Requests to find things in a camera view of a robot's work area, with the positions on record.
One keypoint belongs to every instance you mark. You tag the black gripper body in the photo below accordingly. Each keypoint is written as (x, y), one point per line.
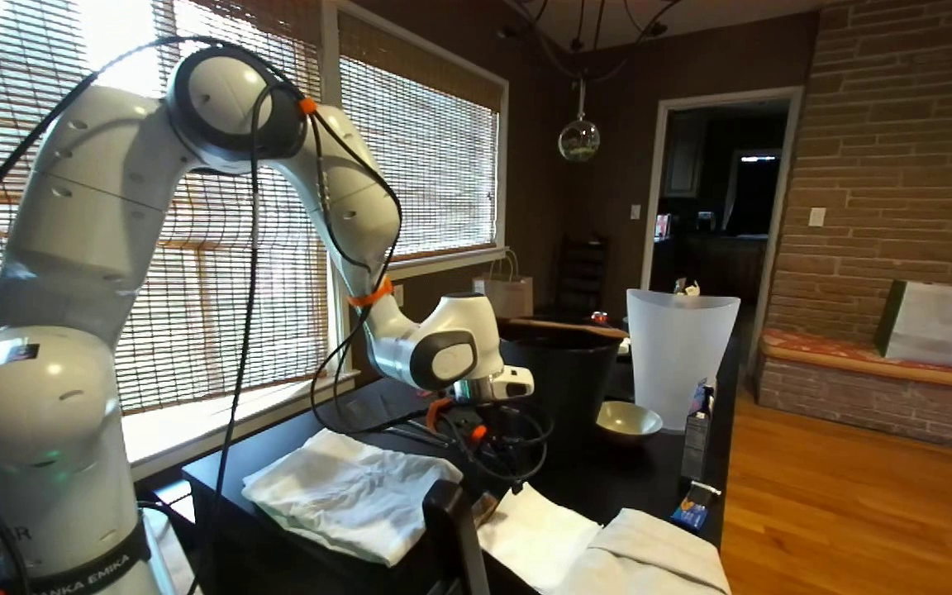
(498, 430)

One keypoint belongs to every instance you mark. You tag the white paper towel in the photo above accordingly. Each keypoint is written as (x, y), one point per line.
(538, 539)

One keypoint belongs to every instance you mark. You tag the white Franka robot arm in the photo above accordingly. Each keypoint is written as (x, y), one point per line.
(81, 219)

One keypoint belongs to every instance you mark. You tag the black plastic bucket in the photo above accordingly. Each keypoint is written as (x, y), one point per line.
(577, 384)

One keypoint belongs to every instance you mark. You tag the black wooden chair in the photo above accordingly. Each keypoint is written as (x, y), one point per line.
(451, 539)

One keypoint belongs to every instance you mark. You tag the large white folded cloth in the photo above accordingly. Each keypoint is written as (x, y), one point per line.
(355, 498)

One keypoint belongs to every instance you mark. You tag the small white folded cloth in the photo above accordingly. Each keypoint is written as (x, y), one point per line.
(652, 556)

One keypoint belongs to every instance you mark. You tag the clear spray bottle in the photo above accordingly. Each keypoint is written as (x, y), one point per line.
(694, 433)

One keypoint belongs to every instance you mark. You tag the small blue packet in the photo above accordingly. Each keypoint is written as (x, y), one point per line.
(694, 509)

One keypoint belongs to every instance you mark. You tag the white translucent bin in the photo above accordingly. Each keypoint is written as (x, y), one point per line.
(679, 351)

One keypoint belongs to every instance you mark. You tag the narrow bamboo window blind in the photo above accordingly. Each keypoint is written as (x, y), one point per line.
(432, 152)

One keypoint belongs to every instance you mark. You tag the hanging glass globe lamp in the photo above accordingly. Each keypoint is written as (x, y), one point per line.
(581, 139)

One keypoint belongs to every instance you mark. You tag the wide bamboo window blind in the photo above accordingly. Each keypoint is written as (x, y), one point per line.
(223, 285)

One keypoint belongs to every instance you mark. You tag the white paper bag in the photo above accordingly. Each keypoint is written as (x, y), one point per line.
(942, 322)

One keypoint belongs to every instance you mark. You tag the white wall light switch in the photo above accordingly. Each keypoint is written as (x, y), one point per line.
(818, 215)

